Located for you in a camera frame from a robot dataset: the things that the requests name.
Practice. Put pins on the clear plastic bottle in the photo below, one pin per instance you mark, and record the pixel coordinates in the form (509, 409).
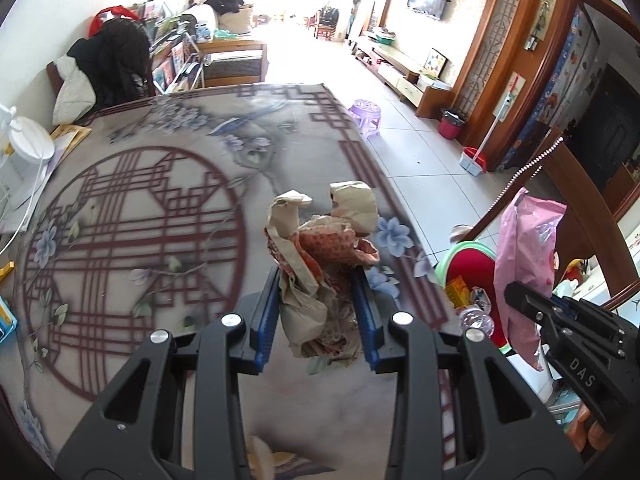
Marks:
(477, 317)

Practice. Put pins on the red bag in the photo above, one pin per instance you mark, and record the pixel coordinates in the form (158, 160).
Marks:
(102, 17)

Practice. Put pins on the wooden sofa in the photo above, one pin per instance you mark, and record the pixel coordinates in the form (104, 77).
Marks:
(235, 65)

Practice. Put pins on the white cloth bag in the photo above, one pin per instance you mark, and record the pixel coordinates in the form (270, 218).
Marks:
(72, 90)

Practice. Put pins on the colourful toy board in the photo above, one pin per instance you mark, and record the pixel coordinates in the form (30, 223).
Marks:
(6, 320)

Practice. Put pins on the pink plastic bag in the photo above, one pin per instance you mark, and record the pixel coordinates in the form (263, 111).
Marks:
(525, 250)

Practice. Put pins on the magazine rack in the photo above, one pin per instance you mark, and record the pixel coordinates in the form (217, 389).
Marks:
(172, 60)

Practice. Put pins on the small wooden chair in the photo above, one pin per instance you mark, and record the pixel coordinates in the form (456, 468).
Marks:
(324, 27)

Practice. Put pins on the green bin with red liner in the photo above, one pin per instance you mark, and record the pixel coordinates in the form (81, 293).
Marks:
(470, 265)

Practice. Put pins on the black jacket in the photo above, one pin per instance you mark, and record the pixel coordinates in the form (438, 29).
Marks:
(117, 60)

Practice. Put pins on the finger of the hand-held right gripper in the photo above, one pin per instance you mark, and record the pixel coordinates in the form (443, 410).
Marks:
(532, 305)

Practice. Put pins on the teal plush toy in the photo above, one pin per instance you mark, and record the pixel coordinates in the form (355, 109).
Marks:
(215, 32)

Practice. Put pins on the person's right hand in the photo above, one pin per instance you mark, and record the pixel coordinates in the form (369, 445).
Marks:
(592, 432)

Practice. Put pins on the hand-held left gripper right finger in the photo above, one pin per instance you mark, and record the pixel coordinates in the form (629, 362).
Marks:
(367, 325)

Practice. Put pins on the television cabinet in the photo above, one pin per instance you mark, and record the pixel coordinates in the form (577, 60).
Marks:
(400, 72)

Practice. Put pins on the carved wooden dining chair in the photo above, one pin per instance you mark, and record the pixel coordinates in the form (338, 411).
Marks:
(575, 195)

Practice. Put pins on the brown paper wrapper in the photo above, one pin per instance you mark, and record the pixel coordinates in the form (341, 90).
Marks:
(320, 260)

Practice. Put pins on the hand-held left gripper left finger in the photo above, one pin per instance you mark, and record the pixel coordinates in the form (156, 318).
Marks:
(265, 325)

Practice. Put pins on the red floor bin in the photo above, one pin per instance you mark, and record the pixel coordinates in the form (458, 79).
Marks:
(451, 125)

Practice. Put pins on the yellow book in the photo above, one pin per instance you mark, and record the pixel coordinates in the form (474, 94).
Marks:
(70, 140)

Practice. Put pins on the purple plastic stool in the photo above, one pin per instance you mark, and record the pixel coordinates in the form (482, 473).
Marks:
(366, 117)

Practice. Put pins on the wall television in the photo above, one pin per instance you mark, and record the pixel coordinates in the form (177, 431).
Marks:
(427, 0)

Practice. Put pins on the white desk lamp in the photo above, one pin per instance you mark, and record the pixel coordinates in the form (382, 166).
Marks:
(27, 155)

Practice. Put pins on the hanging wall scroll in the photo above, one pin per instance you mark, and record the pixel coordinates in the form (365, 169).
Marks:
(542, 10)

